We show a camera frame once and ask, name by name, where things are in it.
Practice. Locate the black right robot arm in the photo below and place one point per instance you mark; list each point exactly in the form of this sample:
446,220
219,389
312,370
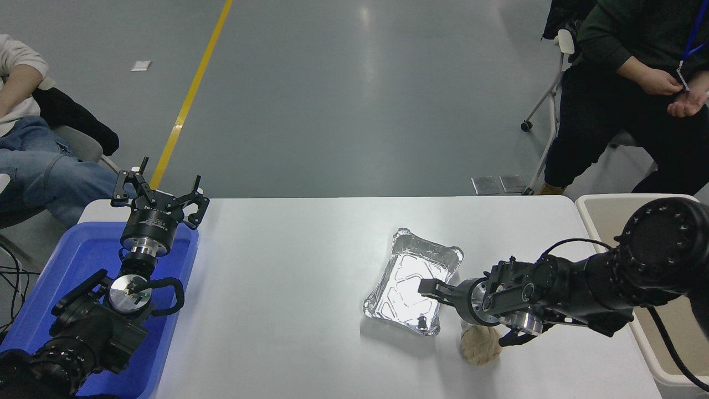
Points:
653,260

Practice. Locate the person's forearm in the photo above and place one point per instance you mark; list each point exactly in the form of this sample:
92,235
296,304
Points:
19,87

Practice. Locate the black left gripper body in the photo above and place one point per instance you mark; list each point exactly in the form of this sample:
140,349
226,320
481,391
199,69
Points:
150,224

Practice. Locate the person's left hand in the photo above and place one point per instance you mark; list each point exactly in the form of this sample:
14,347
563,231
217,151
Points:
692,102

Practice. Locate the black jacket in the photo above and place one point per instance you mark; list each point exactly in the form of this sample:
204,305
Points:
559,16
77,119

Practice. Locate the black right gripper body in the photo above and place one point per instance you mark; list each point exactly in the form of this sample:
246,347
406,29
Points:
464,302

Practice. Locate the metal floor plate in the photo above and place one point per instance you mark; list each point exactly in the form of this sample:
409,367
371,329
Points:
513,184
486,185

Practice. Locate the white paper scrap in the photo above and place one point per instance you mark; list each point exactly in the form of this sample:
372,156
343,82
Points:
141,65

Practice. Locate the crumpled tan paper ball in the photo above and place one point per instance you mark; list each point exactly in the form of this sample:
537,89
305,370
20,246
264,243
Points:
476,349

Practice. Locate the large pale bin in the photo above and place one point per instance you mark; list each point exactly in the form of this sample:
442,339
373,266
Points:
601,217

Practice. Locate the person's right hand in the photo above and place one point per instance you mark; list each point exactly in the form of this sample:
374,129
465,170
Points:
662,83

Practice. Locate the person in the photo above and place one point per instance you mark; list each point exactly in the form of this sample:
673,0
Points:
604,111
39,172

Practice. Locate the rectangular foil tray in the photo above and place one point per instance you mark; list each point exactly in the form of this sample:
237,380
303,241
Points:
399,277

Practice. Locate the blue plastic tray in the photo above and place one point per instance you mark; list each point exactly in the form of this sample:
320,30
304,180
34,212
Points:
72,260

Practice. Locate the grey chair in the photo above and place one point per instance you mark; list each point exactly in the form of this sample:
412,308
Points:
83,145

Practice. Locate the white wheeled chair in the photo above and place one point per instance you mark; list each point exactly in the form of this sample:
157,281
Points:
554,94

